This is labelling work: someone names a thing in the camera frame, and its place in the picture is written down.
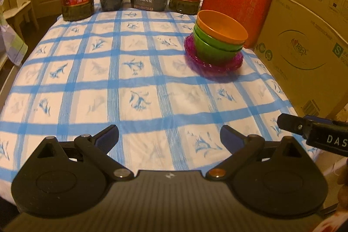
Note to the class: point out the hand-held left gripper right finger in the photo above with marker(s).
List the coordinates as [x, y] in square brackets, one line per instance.
[231, 137]

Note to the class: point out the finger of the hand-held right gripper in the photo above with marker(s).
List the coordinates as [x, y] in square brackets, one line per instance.
[292, 123]
[318, 119]

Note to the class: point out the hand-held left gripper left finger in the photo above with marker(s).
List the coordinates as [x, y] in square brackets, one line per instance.
[107, 137]

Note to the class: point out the purple translucent plate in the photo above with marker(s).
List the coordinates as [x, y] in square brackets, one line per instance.
[214, 72]
[198, 64]
[189, 45]

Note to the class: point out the orange plastic bowl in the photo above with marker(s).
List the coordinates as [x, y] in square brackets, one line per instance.
[223, 26]

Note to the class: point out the person's right hand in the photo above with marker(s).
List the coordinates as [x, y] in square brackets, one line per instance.
[344, 180]

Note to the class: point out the blue checked tablecloth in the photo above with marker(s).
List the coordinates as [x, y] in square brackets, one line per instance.
[152, 101]

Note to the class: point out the large cardboard box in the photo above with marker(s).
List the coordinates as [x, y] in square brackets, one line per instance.
[307, 41]

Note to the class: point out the hanging patterned cloth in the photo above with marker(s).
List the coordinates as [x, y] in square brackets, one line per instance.
[12, 36]

